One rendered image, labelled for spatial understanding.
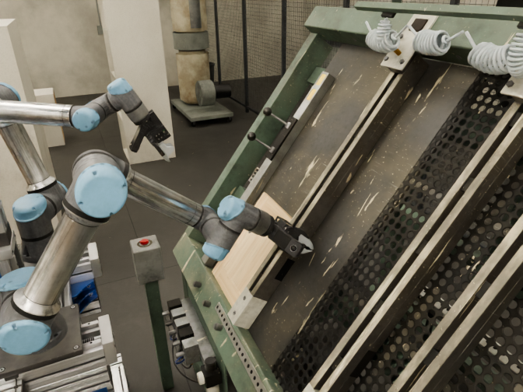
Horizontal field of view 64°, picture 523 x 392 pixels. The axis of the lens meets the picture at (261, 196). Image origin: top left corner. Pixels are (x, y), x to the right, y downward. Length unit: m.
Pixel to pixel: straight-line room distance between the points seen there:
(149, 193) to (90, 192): 0.25
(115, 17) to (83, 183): 4.24
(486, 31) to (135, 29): 4.32
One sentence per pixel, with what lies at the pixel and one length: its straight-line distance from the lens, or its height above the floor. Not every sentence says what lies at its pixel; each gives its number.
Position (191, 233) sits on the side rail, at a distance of 2.04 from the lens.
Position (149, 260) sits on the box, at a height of 0.87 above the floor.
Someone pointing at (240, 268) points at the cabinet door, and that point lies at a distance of 1.68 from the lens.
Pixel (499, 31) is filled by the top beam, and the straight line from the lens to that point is 1.31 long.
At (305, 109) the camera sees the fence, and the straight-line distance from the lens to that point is 1.75.
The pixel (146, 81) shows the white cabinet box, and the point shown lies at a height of 0.99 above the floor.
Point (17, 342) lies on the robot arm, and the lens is 1.24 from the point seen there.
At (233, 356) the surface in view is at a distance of 1.53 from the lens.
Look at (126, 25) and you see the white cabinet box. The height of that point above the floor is 1.61.
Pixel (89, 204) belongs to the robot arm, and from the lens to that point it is 1.04.
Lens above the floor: 1.97
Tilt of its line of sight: 26 degrees down
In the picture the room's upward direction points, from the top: 1 degrees counter-clockwise
